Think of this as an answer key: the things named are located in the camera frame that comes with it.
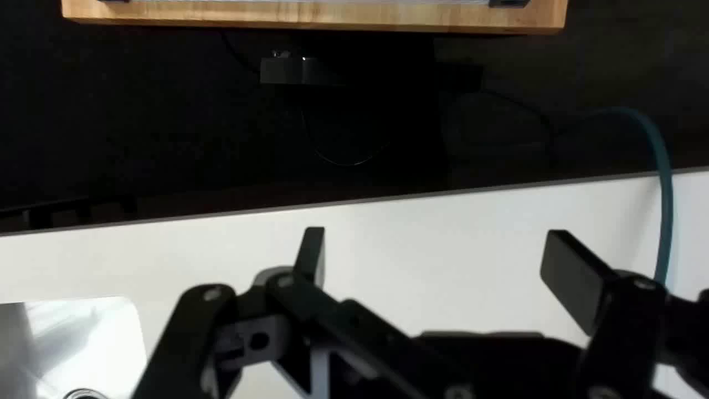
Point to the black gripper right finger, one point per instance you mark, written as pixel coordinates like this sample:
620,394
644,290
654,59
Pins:
633,325

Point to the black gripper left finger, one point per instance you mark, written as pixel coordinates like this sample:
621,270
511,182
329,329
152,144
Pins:
323,347

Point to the wooden board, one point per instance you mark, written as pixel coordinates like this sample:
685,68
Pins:
415,16

